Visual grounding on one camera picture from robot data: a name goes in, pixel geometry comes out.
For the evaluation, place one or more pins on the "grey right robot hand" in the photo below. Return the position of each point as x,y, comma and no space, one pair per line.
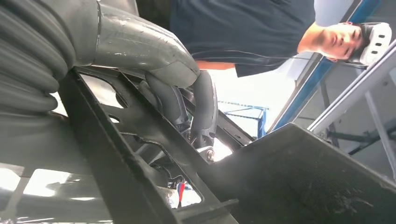
139,40

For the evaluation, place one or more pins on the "person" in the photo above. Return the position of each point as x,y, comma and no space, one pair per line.
241,28

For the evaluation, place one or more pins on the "blue steel storage rack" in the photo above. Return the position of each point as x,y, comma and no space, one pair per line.
261,123

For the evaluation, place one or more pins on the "white VR headset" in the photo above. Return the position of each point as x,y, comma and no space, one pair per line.
376,43

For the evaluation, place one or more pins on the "grey metal frame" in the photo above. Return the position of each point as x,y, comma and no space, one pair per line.
349,92

